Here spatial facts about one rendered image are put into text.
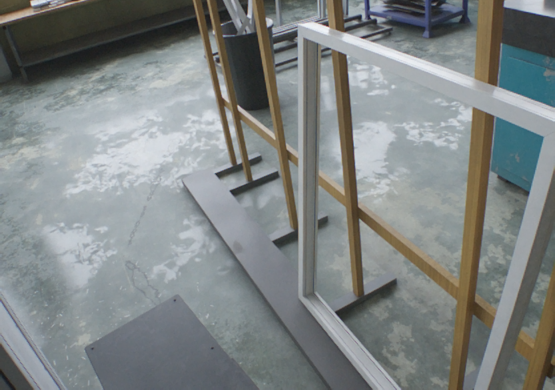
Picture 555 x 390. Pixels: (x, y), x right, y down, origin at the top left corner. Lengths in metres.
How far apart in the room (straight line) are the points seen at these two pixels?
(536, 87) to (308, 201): 1.52
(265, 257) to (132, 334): 1.44
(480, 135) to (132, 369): 1.20
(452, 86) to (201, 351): 1.03
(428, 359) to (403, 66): 1.47
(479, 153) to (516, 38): 1.66
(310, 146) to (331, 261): 0.99
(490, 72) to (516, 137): 1.96
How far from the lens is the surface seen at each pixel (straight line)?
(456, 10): 6.79
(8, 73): 8.11
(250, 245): 3.04
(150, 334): 1.63
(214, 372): 1.47
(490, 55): 1.33
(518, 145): 3.30
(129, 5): 8.58
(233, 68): 4.68
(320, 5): 6.77
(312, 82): 2.02
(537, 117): 1.19
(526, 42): 3.01
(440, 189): 3.46
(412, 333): 2.56
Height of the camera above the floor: 2.00
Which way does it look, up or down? 32 degrees down
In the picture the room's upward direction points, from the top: 10 degrees counter-clockwise
